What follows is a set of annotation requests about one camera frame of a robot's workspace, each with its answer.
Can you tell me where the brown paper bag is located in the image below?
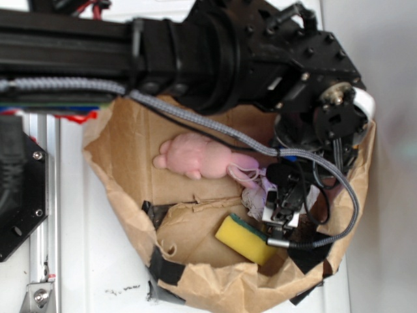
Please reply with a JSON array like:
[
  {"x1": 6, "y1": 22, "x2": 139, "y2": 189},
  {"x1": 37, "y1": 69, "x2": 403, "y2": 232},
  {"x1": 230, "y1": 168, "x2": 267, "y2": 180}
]
[{"x1": 82, "y1": 94, "x2": 376, "y2": 313}]

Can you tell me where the yellow green sponge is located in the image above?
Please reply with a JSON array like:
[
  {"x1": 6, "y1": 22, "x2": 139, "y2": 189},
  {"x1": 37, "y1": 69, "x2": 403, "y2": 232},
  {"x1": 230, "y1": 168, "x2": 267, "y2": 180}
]
[{"x1": 215, "y1": 213, "x2": 278, "y2": 265}]

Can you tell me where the pink plush bunny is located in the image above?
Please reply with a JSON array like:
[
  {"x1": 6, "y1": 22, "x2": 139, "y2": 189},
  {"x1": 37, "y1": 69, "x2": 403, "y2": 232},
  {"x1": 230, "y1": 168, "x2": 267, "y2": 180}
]
[{"x1": 152, "y1": 133, "x2": 259, "y2": 189}]

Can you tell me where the metal corner bracket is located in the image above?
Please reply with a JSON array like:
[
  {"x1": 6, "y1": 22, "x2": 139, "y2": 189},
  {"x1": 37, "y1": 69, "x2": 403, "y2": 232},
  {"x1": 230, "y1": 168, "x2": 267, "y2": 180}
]
[{"x1": 20, "y1": 282, "x2": 57, "y2": 313}]

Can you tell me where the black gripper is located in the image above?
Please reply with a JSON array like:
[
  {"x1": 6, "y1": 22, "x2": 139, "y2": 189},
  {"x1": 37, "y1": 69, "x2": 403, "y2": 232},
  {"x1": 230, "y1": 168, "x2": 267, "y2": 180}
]
[{"x1": 266, "y1": 83, "x2": 370, "y2": 215}]

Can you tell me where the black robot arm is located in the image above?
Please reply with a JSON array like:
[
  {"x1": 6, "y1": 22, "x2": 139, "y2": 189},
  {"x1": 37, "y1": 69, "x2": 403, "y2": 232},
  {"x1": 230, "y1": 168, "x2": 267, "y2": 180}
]
[{"x1": 1, "y1": 1, "x2": 369, "y2": 209}]

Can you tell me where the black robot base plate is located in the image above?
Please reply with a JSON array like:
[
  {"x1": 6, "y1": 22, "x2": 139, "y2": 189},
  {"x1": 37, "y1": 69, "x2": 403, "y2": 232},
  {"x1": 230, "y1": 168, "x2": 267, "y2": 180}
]
[{"x1": 1, "y1": 115, "x2": 46, "y2": 262}]

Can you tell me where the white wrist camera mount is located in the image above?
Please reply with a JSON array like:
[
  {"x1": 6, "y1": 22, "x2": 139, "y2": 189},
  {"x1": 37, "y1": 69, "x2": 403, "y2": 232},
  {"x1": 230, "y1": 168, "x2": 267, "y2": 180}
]
[{"x1": 261, "y1": 189, "x2": 300, "y2": 230}]

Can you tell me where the white paper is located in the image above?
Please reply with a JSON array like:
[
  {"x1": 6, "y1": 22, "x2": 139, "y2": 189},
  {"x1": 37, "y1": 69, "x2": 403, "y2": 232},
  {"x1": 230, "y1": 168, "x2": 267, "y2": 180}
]
[{"x1": 241, "y1": 169, "x2": 322, "y2": 221}]

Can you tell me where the grey braided cable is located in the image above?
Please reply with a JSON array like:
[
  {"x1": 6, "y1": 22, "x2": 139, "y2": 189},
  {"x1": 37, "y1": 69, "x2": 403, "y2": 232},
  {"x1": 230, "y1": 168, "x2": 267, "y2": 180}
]
[{"x1": 0, "y1": 77, "x2": 360, "y2": 250}]

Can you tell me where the aluminium extrusion rail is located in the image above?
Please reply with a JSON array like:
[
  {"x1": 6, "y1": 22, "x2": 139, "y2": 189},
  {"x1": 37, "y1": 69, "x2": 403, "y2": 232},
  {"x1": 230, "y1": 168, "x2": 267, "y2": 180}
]
[{"x1": 29, "y1": 113, "x2": 61, "y2": 312}]

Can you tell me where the white plastic tray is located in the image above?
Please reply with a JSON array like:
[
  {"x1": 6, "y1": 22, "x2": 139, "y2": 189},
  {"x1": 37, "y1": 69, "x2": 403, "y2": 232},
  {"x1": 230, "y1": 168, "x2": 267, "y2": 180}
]
[{"x1": 59, "y1": 1, "x2": 351, "y2": 312}]

